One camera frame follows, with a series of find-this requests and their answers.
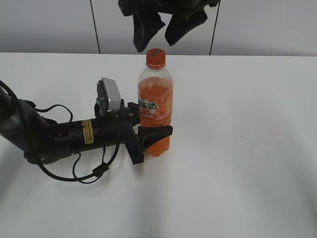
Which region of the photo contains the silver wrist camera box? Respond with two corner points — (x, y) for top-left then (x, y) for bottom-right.
(96, 77), (121, 115)

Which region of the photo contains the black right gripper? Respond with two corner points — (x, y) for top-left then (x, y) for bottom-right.
(118, 0), (220, 53)

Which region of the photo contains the black camera cable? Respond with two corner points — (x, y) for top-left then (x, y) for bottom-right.
(0, 79), (121, 184)

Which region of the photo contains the orange bottle cap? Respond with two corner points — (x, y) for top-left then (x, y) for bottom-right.
(146, 48), (166, 69)

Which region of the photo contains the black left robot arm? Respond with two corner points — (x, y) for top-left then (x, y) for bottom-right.
(20, 77), (173, 165)

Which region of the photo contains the orange soda bottle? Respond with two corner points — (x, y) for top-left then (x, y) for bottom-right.
(137, 48), (174, 158)

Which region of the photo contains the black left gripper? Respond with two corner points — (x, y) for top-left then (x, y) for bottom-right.
(94, 101), (173, 165)

